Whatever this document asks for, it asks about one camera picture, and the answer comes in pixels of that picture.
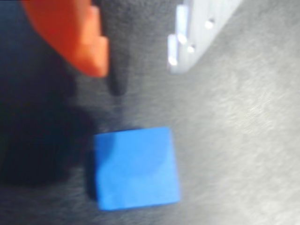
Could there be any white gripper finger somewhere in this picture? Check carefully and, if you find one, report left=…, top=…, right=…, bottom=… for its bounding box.
left=166, top=0, right=243, bottom=75

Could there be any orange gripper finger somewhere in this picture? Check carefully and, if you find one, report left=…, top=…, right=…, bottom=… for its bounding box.
left=22, top=0, right=110, bottom=78

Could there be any blue cube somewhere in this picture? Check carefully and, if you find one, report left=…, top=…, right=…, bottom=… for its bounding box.
left=92, top=126, right=181, bottom=211

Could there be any black felt table mat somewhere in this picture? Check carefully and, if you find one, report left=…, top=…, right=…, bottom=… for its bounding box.
left=0, top=0, right=300, bottom=225

